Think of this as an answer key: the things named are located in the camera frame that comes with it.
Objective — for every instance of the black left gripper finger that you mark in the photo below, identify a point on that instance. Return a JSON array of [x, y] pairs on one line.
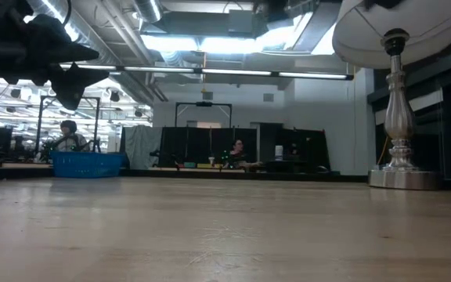
[[65, 47], [73, 84]]

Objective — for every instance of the person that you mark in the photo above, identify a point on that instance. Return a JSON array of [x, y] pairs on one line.
[[238, 154], [69, 141]]

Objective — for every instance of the blue plastic basket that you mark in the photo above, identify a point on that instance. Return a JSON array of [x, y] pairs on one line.
[[86, 165]]

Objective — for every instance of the grey hanging cloth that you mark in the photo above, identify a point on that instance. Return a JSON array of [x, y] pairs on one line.
[[141, 145]]

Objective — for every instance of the black partition panels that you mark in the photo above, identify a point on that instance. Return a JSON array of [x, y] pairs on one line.
[[194, 143]]

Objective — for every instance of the grey ceiling box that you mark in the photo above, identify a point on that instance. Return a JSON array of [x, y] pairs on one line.
[[241, 21]]

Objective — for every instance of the white canister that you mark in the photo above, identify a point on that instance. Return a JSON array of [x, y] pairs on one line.
[[279, 153]]

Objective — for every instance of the long LED light bar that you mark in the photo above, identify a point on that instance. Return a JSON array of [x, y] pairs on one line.
[[311, 75]]

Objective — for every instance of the black cabinet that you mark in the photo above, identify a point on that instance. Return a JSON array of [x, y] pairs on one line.
[[307, 149]]

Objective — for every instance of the white shade silver table lamp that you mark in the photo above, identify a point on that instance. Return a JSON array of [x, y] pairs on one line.
[[399, 117]]

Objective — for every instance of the silver ventilation duct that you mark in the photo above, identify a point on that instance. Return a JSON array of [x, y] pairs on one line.
[[92, 39]]

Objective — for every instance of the black gantry frame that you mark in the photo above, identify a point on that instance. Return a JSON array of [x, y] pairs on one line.
[[97, 117], [204, 104]]

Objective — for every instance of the black aluminium table frame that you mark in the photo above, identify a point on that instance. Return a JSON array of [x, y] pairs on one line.
[[288, 176]]

